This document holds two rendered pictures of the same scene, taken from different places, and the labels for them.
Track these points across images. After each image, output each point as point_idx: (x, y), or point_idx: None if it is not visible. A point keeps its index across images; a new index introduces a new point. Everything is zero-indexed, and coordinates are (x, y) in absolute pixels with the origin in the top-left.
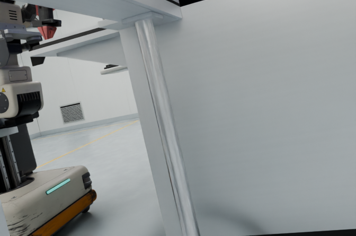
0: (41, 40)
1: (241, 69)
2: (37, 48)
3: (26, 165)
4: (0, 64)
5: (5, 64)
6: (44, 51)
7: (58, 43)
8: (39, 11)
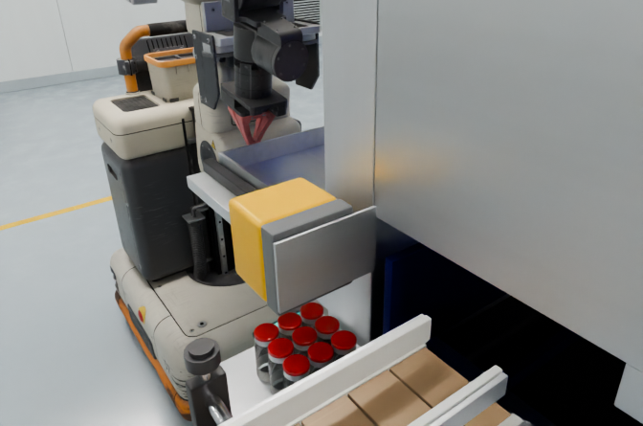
0: (312, 42)
1: None
2: (209, 171)
3: None
4: (207, 101)
5: (211, 107)
6: (207, 201)
7: (236, 194)
8: (234, 71)
